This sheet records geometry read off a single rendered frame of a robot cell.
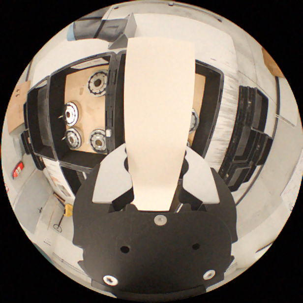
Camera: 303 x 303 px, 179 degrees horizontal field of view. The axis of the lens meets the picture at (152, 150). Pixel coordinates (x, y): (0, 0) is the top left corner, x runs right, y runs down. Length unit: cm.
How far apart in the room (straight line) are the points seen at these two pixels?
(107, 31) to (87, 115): 37
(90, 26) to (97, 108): 38
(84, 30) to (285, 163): 319
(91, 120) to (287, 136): 309
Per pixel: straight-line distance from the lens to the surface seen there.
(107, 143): 33
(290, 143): 288
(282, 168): 294
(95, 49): 66
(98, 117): 43
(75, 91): 49
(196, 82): 41
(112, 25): 49
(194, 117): 37
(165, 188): 15
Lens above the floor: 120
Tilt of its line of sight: 60 degrees down
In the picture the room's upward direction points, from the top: 180 degrees counter-clockwise
